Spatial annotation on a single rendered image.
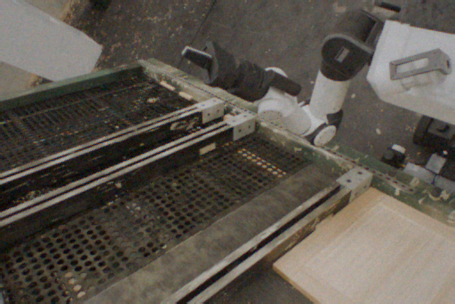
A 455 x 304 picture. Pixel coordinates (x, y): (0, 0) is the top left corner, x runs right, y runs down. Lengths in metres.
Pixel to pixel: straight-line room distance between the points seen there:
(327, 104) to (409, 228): 0.43
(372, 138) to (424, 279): 1.34
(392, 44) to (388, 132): 1.41
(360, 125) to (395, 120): 0.20
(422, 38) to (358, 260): 0.56
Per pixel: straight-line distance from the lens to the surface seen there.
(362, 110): 2.36
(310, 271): 0.99
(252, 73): 0.84
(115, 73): 2.14
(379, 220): 1.19
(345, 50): 0.94
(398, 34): 0.91
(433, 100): 0.88
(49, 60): 4.40
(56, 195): 1.20
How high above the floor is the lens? 2.14
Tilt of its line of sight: 51 degrees down
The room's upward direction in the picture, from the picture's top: 69 degrees counter-clockwise
